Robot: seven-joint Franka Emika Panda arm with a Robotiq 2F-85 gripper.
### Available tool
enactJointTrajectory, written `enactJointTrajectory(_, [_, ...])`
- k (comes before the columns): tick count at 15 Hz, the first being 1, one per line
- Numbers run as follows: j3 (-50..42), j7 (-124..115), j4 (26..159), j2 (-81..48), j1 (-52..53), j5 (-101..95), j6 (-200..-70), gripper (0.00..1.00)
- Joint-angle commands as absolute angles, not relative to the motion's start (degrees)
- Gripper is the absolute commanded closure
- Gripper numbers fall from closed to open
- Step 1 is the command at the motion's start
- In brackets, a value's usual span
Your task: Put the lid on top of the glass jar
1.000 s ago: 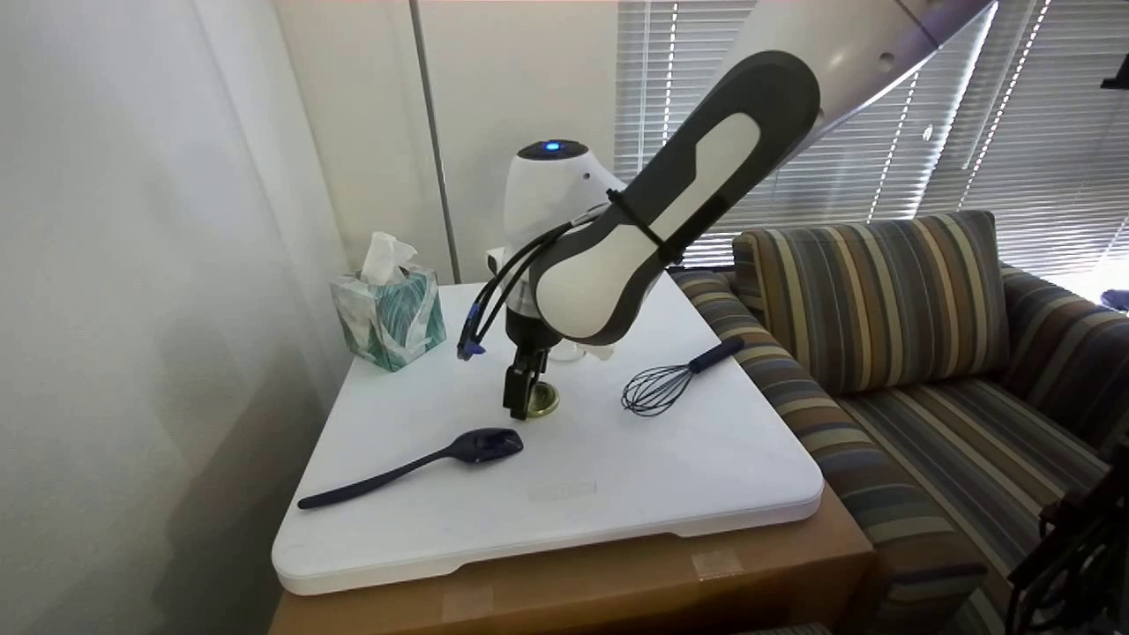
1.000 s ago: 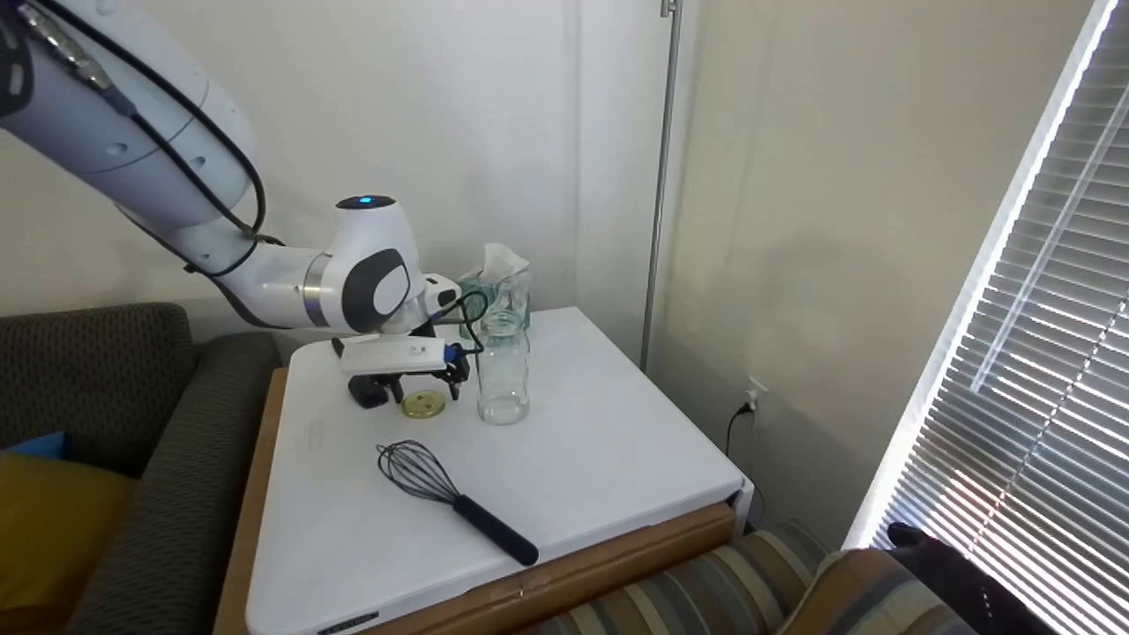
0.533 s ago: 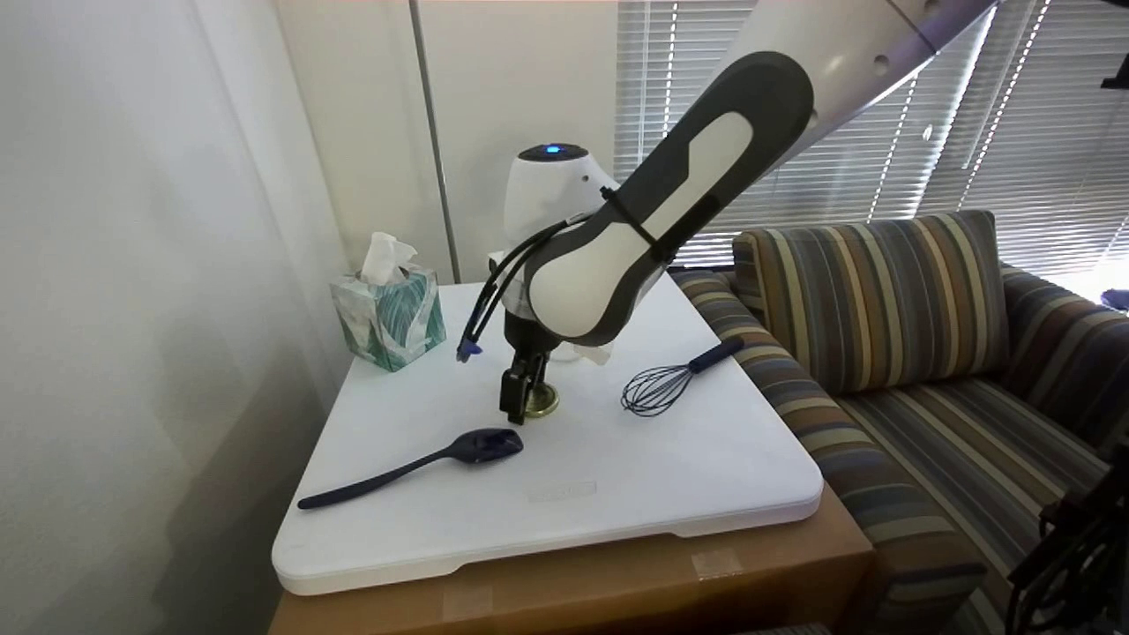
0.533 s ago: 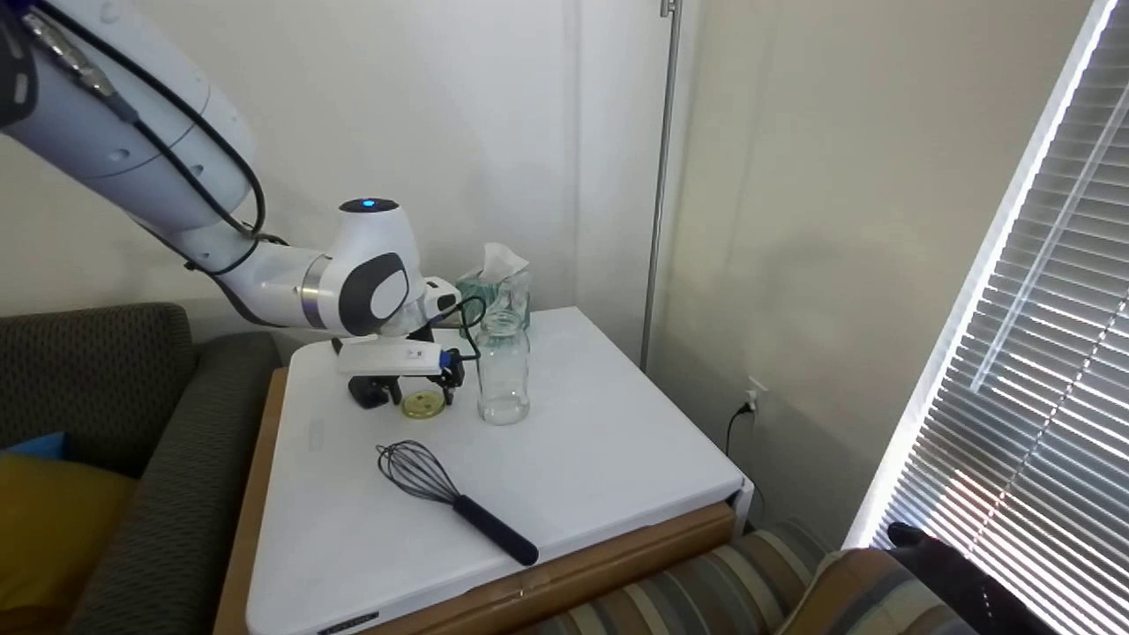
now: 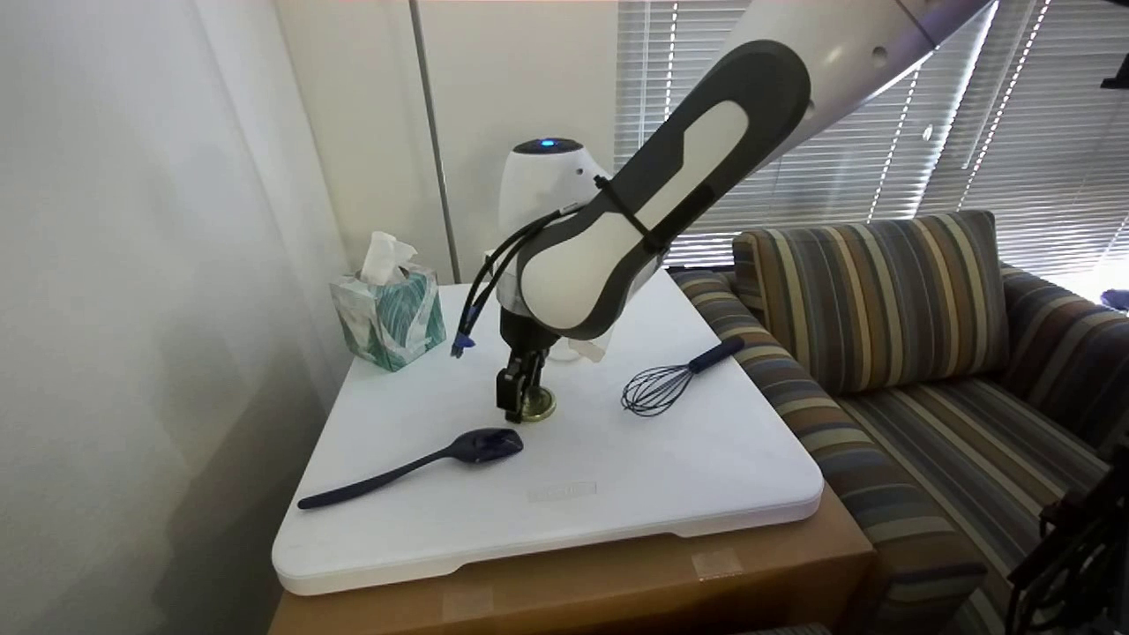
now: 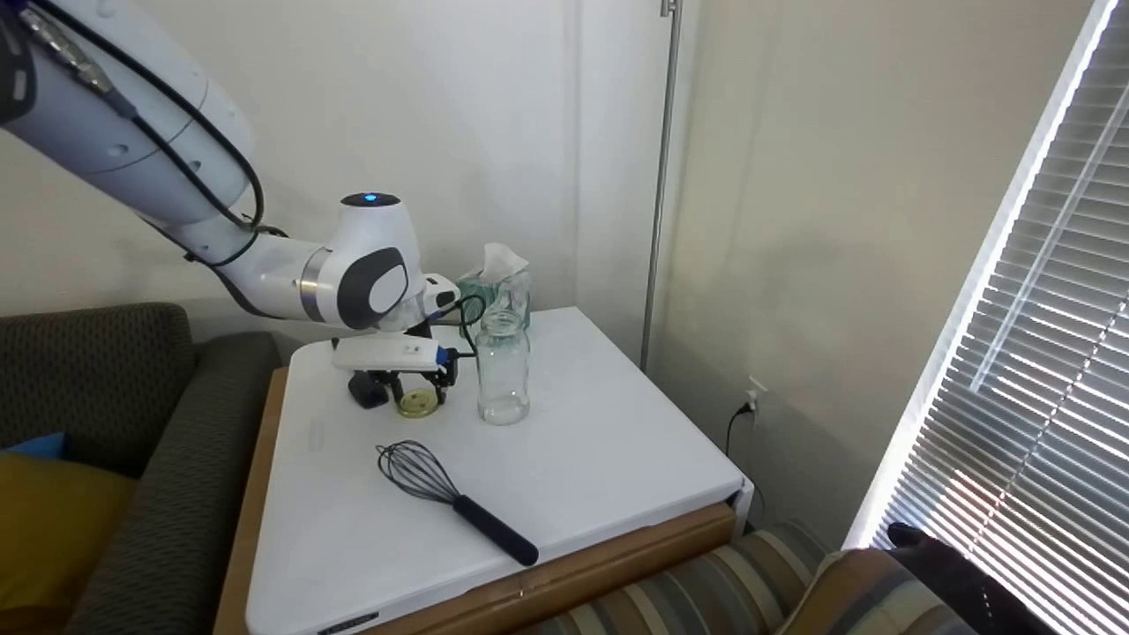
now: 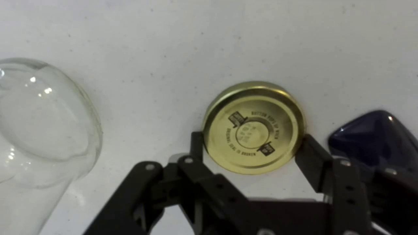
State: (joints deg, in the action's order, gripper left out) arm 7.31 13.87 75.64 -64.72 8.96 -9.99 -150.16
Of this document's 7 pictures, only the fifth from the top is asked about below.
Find metal wall pole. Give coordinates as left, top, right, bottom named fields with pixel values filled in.
left=403, top=0, right=462, bottom=285

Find wooden table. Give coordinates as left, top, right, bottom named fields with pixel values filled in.
left=265, top=486, right=881, bottom=635

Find white window blinds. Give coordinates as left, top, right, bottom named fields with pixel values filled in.
left=614, top=0, right=1129, bottom=300

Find white table board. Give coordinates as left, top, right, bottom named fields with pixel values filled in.
left=268, top=270, right=829, bottom=599

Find teal patterned tissue box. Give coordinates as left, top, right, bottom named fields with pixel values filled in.
left=330, top=229, right=451, bottom=373

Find black metal stand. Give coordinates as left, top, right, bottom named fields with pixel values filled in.
left=1003, top=453, right=1129, bottom=635

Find black plastic spoon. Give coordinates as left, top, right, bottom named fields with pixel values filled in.
left=293, top=424, right=530, bottom=513

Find gold metal jar lid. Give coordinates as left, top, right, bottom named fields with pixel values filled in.
left=515, top=393, right=562, bottom=429

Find black wire whisk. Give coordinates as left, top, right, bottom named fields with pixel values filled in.
left=619, top=334, right=750, bottom=419

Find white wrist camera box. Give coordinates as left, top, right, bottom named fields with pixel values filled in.
left=554, top=331, right=614, bottom=367

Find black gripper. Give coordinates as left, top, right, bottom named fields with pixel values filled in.
left=493, top=307, right=566, bottom=429

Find striped sofa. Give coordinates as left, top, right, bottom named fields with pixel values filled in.
left=666, top=210, right=1129, bottom=635

